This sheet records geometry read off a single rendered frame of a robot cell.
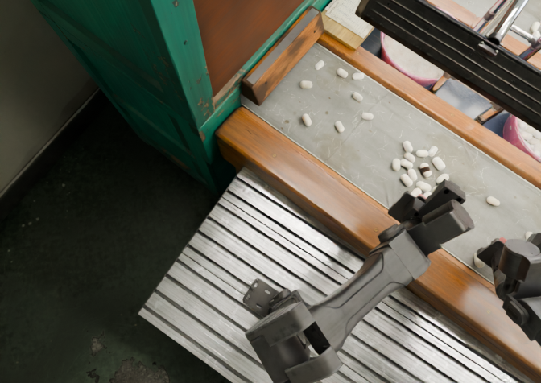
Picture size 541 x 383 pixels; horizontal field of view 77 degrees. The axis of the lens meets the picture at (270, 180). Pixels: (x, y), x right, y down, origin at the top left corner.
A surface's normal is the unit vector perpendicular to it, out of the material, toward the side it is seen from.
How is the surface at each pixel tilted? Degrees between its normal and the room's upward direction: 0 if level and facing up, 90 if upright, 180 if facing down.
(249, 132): 0
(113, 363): 0
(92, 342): 0
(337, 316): 20
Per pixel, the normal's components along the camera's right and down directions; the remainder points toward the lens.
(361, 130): 0.05, -0.29
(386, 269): 0.33, -0.44
